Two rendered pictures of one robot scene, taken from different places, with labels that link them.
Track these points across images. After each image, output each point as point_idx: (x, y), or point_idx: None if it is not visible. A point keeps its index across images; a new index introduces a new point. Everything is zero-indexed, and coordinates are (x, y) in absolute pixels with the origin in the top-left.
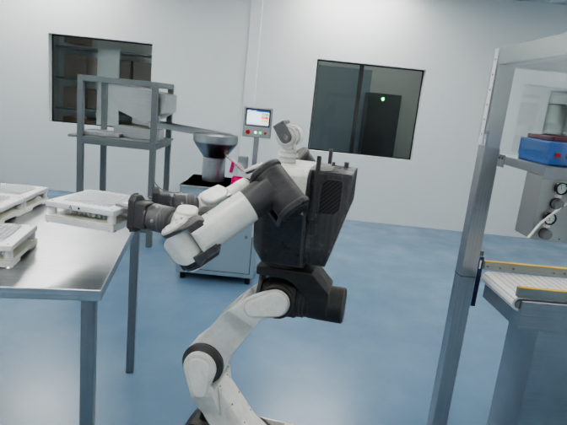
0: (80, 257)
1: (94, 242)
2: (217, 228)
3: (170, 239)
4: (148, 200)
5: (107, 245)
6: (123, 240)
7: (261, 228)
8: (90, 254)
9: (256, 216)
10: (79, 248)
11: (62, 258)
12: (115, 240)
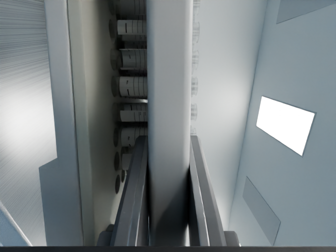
0: (11, 15)
1: (54, 144)
2: None
3: None
4: (215, 215)
5: (24, 146)
6: (21, 215)
7: None
8: (10, 54)
9: None
10: (51, 90)
11: (36, 3)
12: (35, 192)
